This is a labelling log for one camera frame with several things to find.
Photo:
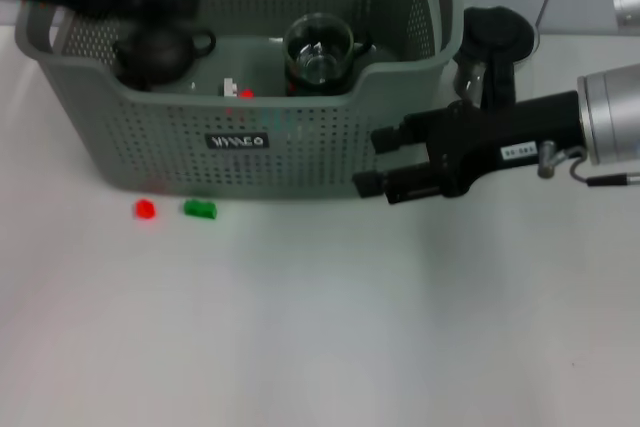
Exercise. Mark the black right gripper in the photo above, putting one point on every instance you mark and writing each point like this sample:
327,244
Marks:
495,134

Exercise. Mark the glass teacup black holder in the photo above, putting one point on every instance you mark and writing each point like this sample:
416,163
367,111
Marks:
312,91
320,37
363,47

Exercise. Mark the white toy brick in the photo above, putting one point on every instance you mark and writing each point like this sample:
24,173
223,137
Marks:
230,87

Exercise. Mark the orange-red sloped toy brick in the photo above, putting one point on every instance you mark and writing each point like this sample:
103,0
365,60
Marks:
246,94

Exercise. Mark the small red toy brick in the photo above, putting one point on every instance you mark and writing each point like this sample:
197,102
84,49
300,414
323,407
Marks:
145,208

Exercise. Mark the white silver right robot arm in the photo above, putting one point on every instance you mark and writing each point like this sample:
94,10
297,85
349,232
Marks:
612,114

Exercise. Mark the grey perforated plastic storage bin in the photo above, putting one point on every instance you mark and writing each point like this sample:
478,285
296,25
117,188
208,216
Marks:
300,157

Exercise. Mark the black clay teapot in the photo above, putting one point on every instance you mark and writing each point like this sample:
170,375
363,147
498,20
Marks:
155,57

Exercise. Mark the green toy brick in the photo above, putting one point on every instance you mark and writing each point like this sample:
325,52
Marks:
200,208

